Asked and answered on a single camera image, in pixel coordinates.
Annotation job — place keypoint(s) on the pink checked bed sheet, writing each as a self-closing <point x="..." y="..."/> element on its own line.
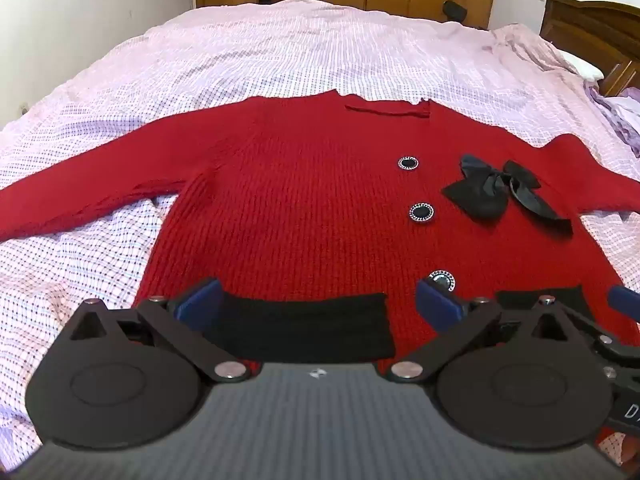
<point x="280" y="50"/>

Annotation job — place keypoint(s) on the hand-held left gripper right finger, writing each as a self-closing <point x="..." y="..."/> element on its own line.
<point x="436" y="305"/>

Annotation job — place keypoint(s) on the red knit sweater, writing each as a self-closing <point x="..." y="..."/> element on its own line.
<point x="300" y="185"/>

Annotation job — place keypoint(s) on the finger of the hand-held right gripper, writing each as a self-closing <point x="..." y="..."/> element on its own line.
<point x="625" y="302"/>

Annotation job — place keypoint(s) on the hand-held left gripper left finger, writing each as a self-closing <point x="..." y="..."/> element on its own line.
<point x="201" y="301"/>

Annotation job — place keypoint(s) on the small black bag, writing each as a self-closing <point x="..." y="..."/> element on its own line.
<point x="452" y="8"/>

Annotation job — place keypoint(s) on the white pillow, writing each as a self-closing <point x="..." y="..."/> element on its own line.
<point x="582" y="65"/>

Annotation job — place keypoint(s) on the dark wooden headboard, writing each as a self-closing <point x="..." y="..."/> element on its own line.
<point x="590" y="30"/>

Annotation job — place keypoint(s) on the purple crumpled cloth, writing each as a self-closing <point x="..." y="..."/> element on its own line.
<point x="625" y="120"/>

